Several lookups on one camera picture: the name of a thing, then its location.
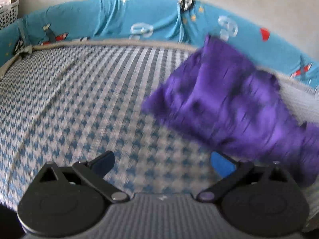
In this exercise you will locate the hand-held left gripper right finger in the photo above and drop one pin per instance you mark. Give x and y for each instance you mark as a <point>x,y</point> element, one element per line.
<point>221,165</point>

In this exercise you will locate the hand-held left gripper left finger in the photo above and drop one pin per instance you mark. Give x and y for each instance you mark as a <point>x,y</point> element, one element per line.
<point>104,161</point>

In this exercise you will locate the purple floral garment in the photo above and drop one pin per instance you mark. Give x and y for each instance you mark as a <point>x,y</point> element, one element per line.
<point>224,99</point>

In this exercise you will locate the white plastic basket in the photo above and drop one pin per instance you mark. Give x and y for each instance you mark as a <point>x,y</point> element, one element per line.
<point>7,12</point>

